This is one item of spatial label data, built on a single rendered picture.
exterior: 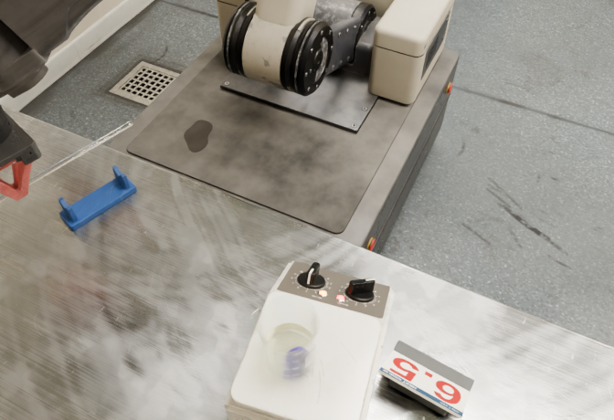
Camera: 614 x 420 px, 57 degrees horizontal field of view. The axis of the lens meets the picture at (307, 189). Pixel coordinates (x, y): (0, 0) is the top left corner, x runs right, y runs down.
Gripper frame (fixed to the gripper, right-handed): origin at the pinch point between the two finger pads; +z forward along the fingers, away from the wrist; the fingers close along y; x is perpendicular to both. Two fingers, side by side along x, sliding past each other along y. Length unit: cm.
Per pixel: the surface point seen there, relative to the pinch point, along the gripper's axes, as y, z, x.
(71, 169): -8.8, 9.8, 8.6
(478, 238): 22, 86, 97
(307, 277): 30.6, 3.5, 16.6
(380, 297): 37.3, 5.8, 21.3
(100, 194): -0.9, 8.8, 8.7
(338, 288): 33.4, 5.4, 18.7
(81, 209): -0.4, 8.8, 5.5
